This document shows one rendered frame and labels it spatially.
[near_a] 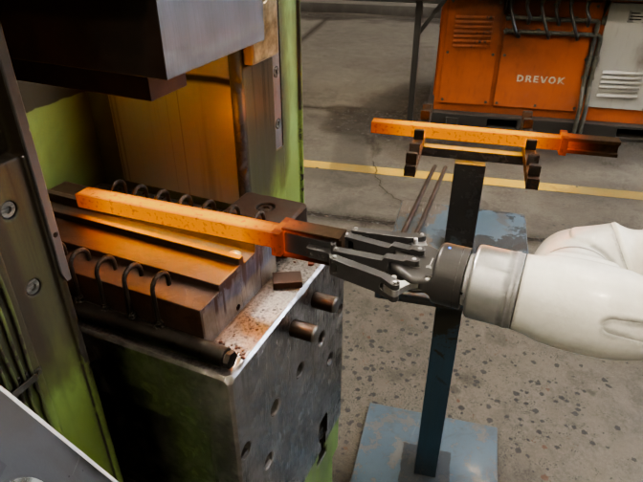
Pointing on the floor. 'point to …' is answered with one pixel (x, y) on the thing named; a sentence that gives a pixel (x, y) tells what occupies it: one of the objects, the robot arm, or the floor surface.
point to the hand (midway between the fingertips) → (312, 242)
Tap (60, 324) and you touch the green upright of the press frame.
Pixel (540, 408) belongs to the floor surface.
